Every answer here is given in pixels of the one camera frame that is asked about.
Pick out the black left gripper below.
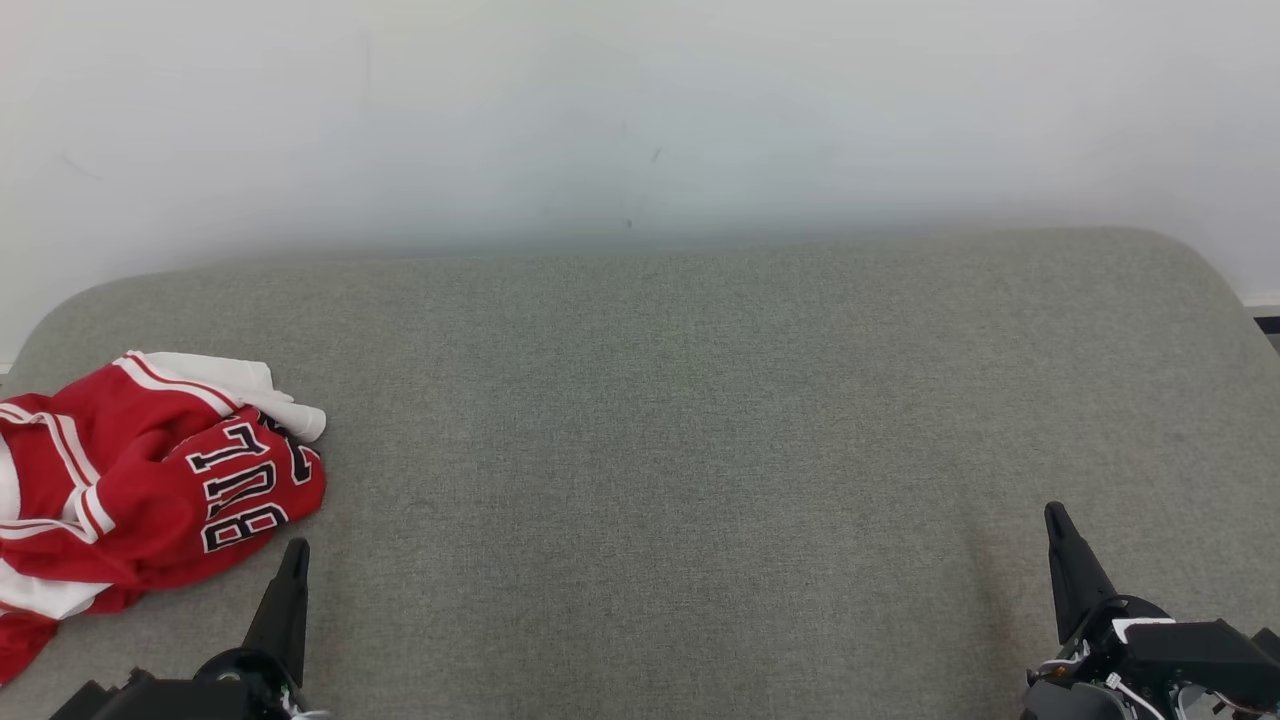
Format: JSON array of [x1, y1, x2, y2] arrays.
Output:
[[50, 538, 331, 720]]

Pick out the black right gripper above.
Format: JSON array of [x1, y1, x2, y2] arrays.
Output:
[[1020, 502, 1181, 720]]

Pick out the red jersey with black lettering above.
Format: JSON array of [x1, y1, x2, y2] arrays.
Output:
[[0, 350, 328, 593]]

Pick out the red shorts with white stripe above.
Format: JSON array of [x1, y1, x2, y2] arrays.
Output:
[[0, 555, 141, 687]]

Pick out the white skirting board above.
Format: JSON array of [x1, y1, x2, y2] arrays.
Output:
[[1238, 292, 1280, 336]]

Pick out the grey fabric sofa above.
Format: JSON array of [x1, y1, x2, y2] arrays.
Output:
[[0, 226, 1280, 720]]

